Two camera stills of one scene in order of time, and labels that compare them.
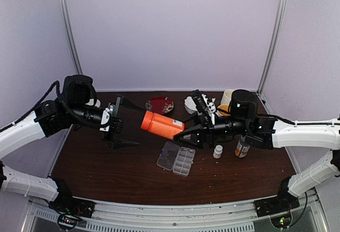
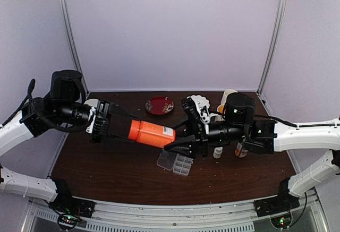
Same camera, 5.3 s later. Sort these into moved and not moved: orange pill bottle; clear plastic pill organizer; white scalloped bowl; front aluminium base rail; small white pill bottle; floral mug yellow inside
Moved: orange pill bottle; white scalloped bowl
Not moved: small white pill bottle; front aluminium base rail; clear plastic pill organizer; floral mug yellow inside
